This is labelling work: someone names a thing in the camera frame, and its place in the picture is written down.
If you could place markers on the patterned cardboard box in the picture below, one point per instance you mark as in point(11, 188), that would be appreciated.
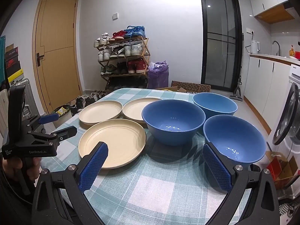
point(194, 88)

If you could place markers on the grey mop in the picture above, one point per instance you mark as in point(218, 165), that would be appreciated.
point(236, 93)

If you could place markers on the white electric kettle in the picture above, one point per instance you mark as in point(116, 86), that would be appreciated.
point(255, 46)

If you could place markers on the dark blue bowl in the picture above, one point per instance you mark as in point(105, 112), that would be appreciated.
point(173, 119)
point(234, 133)

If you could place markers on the white light switch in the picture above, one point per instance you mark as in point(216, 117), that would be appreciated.
point(115, 16)

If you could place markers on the red cardboard box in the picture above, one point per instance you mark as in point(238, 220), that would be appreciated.
point(274, 166)

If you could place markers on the white kitchen countertop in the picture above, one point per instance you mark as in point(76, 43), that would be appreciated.
point(269, 57)

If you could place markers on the black and white rug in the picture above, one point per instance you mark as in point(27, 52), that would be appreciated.
point(288, 213)

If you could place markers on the scattered pile of shoes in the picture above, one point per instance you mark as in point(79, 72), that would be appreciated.
point(80, 102)

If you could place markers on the white wall socket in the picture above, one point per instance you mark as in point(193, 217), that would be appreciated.
point(250, 31)

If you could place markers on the wooden shoe rack with shoes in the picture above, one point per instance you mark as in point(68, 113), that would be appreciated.
point(136, 65)

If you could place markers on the cream plate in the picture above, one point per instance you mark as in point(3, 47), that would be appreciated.
point(134, 110)
point(112, 140)
point(100, 112)

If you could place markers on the white base cabinets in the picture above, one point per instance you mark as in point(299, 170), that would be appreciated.
point(257, 79)

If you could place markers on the cream trash bin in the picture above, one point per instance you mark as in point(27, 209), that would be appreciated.
point(62, 110)

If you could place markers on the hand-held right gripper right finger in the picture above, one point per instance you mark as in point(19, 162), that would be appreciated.
point(216, 168)

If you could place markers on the purple plastic bag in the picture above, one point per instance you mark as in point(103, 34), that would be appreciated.
point(159, 77)

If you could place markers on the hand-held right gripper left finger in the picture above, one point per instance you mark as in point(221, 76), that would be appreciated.
point(93, 166)

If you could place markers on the wooden door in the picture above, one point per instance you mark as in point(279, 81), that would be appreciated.
point(56, 28)

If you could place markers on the white washing machine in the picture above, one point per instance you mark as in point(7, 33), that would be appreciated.
point(294, 79)

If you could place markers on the chrome faucet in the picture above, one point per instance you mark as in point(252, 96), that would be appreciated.
point(279, 46)

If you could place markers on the teal checked tablecloth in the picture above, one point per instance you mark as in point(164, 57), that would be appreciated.
point(152, 192)

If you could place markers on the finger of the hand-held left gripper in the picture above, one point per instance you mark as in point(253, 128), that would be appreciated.
point(48, 119)
point(63, 133)

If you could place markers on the yellow bottle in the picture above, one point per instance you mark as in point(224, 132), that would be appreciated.
point(292, 51)

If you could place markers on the person's left hand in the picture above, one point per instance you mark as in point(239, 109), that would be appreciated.
point(14, 168)

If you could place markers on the light blue bowl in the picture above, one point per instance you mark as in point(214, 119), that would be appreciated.
point(215, 103)

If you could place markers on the red container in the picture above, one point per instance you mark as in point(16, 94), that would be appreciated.
point(297, 55)

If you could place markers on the black framed glass door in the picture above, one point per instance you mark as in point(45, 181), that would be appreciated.
point(218, 58)

